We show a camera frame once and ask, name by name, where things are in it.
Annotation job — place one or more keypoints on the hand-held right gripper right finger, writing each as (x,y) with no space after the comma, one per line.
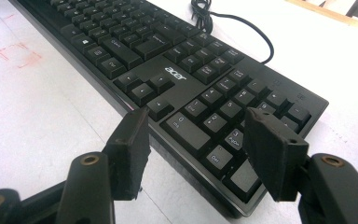
(273,155)

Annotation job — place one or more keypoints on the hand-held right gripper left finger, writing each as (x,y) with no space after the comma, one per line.
(127,155)

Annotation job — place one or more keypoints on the black computer keyboard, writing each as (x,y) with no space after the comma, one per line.
(180,93)

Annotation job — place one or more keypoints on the white board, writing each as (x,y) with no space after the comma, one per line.
(43,124)

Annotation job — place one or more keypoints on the wooden table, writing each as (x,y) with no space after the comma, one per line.
(326,12)

